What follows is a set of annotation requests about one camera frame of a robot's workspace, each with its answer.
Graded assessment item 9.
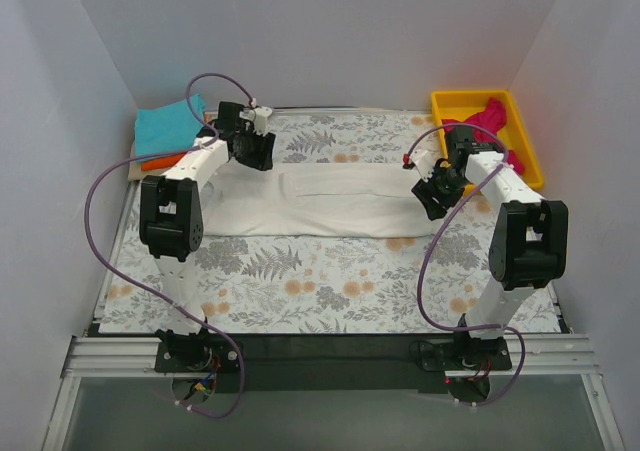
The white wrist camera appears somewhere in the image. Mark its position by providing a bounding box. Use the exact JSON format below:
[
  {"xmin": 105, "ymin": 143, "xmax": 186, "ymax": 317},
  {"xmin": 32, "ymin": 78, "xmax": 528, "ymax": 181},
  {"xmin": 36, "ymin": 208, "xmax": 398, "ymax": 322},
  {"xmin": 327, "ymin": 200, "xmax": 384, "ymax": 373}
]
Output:
[
  {"xmin": 240, "ymin": 106, "xmax": 274, "ymax": 136},
  {"xmin": 402, "ymin": 149, "xmax": 437, "ymax": 182}
]

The aluminium frame rail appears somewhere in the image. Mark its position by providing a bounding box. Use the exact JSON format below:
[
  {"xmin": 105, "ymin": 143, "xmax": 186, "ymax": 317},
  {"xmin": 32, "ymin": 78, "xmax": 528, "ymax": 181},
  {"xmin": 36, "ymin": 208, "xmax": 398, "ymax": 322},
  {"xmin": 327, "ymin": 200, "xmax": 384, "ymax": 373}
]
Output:
[{"xmin": 43, "ymin": 334, "xmax": 624, "ymax": 450}]

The floral patterned table mat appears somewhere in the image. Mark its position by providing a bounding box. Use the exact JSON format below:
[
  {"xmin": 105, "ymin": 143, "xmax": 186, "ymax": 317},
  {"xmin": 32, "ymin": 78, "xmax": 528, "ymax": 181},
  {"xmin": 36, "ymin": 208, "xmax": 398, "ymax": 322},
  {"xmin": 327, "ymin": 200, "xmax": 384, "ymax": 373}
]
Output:
[{"xmin": 102, "ymin": 112, "xmax": 559, "ymax": 335}]

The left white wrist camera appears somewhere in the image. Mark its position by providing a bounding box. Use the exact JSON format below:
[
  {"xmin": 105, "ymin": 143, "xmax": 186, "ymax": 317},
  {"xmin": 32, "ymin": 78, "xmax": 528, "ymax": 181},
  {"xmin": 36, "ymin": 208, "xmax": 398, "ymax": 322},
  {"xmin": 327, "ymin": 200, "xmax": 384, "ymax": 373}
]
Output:
[{"xmin": 240, "ymin": 106, "xmax": 274, "ymax": 136}]

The folded beige t shirt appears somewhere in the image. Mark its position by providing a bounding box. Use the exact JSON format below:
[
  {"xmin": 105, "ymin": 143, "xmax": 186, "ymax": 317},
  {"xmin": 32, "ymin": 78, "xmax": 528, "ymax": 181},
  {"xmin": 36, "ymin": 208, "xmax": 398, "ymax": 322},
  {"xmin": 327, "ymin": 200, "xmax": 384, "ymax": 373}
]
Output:
[{"xmin": 127, "ymin": 161, "xmax": 165, "ymax": 182}]

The magenta t shirt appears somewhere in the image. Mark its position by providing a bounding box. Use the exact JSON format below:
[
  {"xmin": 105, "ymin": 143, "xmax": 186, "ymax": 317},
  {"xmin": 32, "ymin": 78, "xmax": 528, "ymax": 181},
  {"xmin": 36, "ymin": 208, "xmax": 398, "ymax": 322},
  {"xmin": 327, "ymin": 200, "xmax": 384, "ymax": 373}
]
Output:
[{"xmin": 442, "ymin": 97, "xmax": 526, "ymax": 176}]

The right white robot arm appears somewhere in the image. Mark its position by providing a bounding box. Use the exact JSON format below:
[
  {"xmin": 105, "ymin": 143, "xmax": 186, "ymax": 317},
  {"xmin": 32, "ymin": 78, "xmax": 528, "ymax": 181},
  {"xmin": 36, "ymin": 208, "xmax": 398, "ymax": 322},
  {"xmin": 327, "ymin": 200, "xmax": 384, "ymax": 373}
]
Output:
[{"xmin": 403, "ymin": 124, "xmax": 569, "ymax": 373}]

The folded teal t shirt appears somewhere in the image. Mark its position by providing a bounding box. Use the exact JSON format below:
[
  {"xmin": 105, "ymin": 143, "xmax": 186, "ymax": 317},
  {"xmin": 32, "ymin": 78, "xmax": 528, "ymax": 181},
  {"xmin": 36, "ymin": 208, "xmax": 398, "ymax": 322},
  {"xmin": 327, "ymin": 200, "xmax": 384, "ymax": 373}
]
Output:
[{"xmin": 134, "ymin": 99, "xmax": 203, "ymax": 156}]

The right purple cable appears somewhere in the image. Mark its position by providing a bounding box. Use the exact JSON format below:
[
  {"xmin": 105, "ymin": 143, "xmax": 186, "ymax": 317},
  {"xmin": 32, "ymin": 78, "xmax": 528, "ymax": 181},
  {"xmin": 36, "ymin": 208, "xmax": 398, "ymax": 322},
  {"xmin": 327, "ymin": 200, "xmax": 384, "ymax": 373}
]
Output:
[{"xmin": 402, "ymin": 123, "xmax": 526, "ymax": 408}]

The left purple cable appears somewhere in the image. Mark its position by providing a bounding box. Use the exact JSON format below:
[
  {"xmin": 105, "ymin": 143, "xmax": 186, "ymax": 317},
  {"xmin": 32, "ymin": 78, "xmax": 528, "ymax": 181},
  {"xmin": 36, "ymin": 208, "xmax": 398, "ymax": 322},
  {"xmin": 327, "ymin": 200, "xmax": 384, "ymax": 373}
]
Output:
[{"xmin": 84, "ymin": 73, "xmax": 261, "ymax": 420}]

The yellow plastic bin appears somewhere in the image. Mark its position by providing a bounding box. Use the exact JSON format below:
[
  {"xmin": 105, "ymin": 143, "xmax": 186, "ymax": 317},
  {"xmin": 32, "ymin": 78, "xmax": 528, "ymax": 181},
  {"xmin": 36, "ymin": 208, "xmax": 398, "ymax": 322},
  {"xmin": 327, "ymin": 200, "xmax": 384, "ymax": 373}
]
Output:
[{"xmin": 431, "ymin": 89, "xmax": 544, "ymax": 190}]

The purple cable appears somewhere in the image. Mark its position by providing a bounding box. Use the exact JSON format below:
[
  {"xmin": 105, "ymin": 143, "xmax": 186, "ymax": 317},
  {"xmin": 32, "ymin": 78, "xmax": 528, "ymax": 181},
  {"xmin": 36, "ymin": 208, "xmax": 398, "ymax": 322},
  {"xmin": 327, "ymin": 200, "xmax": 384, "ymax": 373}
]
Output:
[
  {"xmin": 84, "ymin": 73, "xmax": 261, "ymax": 420},
  {"xmin": 402, "ymin": 123, "xmax": 526, "ymax": 408}
]

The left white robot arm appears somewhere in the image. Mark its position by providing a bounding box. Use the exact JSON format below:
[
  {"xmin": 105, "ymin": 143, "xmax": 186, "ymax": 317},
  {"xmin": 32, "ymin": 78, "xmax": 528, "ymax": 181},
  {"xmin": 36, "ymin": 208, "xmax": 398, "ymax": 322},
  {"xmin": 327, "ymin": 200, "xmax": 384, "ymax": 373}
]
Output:
[{"xmin": 139, "ymin": 101, "xmax": 275, "ymax": 371}]

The folded orange t shirt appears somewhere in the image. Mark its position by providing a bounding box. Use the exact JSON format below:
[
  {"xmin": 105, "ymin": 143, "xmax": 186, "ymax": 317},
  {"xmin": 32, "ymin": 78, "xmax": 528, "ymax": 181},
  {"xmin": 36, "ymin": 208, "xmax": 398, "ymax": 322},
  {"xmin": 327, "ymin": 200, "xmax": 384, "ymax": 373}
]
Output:
[{"xmin": 140, "ymin": 153, "xmax": 185, "ymax": 172}]

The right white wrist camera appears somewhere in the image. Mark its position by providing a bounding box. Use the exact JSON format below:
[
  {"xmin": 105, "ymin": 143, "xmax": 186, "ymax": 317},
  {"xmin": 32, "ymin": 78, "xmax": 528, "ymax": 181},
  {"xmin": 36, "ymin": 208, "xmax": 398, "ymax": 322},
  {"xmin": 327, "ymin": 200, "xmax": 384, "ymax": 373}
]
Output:
[{"xmin": 402, "ymin": 149, "xmax": 437, "ymax": 182}]

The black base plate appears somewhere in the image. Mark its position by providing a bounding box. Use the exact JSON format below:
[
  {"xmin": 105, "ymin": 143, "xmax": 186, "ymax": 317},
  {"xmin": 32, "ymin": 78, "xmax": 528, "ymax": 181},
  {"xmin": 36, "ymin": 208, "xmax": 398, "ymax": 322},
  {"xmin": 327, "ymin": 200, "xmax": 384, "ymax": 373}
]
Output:
[{"xmin": 154, "ymin": 332, "xmax": 514, "ymax": 394}]

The white t shirt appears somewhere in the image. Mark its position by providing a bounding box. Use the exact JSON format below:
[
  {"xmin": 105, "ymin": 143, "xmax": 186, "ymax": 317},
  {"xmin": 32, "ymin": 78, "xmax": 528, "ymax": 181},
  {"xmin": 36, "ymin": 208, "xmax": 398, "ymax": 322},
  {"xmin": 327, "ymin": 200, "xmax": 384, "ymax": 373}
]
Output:
[{"xmin": 203, "ymin": 162, "xmax": 439, "ymax": 238}]

